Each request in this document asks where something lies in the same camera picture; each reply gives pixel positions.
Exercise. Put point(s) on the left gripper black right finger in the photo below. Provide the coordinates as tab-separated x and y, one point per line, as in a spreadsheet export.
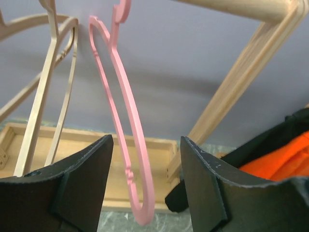
223	198

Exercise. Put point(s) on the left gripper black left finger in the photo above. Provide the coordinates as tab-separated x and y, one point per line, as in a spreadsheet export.
66	196

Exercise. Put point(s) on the pink hanger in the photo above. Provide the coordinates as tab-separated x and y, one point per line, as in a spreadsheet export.
143	211

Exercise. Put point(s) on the left beige wooden hanger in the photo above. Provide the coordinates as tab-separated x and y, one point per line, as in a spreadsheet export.
22	57

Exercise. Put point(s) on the back wooden clothes rack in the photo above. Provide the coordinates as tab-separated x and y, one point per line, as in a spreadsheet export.
278	20

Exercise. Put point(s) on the orange t-shirt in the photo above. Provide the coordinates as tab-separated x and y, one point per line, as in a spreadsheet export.
285	162

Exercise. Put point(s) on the black shirt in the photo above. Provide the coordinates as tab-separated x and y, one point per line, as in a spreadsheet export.
264	143

